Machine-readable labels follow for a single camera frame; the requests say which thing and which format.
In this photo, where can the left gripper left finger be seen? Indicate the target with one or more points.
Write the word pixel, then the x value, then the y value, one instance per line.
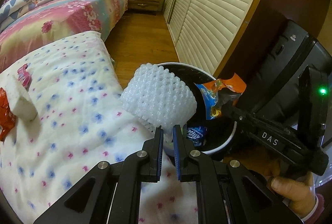
pixel 110 193

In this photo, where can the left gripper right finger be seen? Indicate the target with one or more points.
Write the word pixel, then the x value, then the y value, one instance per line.
pixel 227 192

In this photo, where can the blue plastic wrapper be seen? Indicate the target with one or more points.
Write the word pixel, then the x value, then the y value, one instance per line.
pixel 196 135

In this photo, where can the orange blue snack wrapper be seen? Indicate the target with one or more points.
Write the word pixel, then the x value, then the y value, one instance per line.
pixel 219 92

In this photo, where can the white foam fruit net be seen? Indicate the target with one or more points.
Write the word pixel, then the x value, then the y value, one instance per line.
pixel 156 97

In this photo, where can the red snack bag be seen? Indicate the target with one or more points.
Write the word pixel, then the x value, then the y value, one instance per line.
pixel 7 118

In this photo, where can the white foam block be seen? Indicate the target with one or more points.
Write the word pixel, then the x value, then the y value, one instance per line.
pixel 19 99

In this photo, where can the pink drink pouch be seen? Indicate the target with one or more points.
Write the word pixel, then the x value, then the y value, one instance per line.
pixel 24 76

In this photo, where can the white round trash bin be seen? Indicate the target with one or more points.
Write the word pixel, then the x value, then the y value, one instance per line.
pixel 220 131

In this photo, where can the person's right hand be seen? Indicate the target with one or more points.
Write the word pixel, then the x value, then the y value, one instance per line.
pixel 301 195

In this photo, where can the white floral spotted blanket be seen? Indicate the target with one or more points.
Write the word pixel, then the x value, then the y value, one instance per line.
pixel 80 122

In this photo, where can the louvered wardrobe doors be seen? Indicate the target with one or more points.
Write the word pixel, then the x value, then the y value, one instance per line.
pixel 203 30

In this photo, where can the large bed colourful sheet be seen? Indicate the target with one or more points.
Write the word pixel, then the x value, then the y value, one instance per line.
pixel 56 20

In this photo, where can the wooden nightstand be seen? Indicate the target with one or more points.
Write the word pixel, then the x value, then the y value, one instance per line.
pixel 144 5

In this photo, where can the blue heart folded quilt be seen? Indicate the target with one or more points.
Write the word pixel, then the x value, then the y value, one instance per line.
pixel 14 9

